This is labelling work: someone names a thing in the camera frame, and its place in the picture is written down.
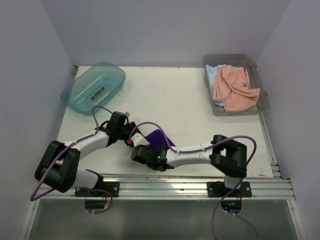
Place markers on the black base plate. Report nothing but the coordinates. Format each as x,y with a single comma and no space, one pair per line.
218,189
102,189

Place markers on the aluminium mounting rail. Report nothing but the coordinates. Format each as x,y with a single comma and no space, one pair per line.
193,188

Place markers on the dark purple towel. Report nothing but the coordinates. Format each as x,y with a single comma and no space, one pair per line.
157,140

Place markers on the light blue towel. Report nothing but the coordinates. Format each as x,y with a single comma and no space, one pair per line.
212,73

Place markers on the clear grey plastic bin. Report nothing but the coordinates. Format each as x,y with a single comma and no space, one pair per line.
235,60

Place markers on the teal plastic tub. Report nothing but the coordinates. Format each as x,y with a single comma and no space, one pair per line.
95,87

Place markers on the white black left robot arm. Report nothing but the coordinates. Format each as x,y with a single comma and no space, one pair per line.
58,167

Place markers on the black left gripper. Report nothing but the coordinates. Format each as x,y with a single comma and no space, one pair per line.
129,125

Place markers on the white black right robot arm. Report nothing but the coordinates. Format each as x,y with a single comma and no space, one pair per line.
226,155

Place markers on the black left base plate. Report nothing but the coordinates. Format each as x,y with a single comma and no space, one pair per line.
102,189

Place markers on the pink towel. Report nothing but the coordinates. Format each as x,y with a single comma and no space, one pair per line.
232,86

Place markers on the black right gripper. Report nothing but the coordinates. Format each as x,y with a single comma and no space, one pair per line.
148,146

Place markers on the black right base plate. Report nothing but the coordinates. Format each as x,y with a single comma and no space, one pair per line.
218,189

